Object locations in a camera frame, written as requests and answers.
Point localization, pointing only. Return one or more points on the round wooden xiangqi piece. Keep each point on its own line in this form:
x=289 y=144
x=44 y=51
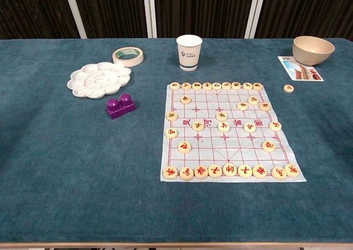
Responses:
x=197 y=126
x=247 y=86
x=242 y=106
x=253 y=100
x=288 y=88
x=275 y=126
x=207 y=86
x=229 y=169
x=264 y=106
x=201 y=171
x=175 y=86
x=172 y=116
x=236 y=85
x=292 y=170
x=259 y=171
x=171 y=133
x=268 y=146
x=197 y=86
x=226 y=85
x=245 y=171
x=184 y=147
x=250 y=127
x=185 y=99
x=223 y=127
x=257 y=86
x=215 y=170
x=186 y=174
x=186 y=86
x=221 y=116
x=279 y=173
x=170 y=172
x=216 y=86

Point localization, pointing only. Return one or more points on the plastic xiangqi board sheet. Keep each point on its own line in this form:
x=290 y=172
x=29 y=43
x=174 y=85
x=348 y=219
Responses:
x=209 y=150

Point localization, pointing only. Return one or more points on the purple building block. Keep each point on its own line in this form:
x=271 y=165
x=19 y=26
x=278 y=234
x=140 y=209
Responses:
x=121 y=109

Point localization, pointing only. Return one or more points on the white paper cup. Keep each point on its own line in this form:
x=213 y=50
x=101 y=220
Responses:
x=189 y=54

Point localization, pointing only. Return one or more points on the beige masking tape roll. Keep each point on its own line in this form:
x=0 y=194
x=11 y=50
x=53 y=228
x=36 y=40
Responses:
x=138 y=60

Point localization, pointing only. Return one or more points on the white flower paint palette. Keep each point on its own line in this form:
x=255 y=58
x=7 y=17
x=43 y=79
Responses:
x=96 y=80

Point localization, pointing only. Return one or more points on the teal table cloth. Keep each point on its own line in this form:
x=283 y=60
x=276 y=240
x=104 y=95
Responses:
x=82 y=178

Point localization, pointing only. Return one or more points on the picture postcard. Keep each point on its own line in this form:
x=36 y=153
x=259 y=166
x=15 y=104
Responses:
x=300 y=72

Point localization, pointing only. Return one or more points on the beige bowl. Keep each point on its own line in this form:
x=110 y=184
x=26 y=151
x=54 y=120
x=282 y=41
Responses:
x=309 y=55

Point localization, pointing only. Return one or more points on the white partition post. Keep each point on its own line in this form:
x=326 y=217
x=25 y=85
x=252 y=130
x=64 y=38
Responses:
x=74 y=12
x=150 y=12
x=256 y=12

